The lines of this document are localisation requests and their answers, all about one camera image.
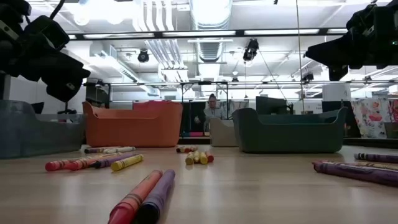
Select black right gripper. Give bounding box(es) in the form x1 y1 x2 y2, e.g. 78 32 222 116
305 2 386 82

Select white plastic bin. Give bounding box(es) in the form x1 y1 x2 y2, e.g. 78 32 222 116
209 117 239 147

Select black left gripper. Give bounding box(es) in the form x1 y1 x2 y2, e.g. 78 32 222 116
0 30 91 103

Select clear grey plastic bin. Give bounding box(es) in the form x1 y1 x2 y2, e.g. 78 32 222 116
0 99 87 160

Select orange plastic bin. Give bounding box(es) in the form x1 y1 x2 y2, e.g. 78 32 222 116
81 100 184 148

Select teal plastic bin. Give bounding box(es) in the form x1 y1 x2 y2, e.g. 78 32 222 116
231 106 349 154

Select floral cloth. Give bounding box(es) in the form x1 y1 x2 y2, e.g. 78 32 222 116
350 98 393 139

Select black light bar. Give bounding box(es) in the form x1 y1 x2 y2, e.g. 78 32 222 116
67 27 349 41

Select white crayon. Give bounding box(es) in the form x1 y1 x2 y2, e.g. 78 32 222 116
103 146 137 154

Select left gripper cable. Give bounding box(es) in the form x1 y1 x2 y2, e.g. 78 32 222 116
49 0 67 20

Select red plastic bin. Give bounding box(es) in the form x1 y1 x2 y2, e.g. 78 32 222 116
132 100 172 110

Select black monitor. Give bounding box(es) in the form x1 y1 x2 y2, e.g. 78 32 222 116
255 96 295 115

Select person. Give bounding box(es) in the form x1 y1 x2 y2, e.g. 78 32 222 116
195 93 228 132

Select thin hanging cable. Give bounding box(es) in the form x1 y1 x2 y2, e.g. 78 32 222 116
294 0 306 113

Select silver air duct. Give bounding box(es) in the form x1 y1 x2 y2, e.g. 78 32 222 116
188 0 233 63

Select colourful foam blocks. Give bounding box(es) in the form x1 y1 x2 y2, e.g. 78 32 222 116
182 131 211 138

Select black aluminium table frame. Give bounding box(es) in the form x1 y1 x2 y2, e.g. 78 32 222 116
177 136 398 149

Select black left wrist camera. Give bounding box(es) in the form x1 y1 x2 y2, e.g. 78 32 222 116
24 15 71 52

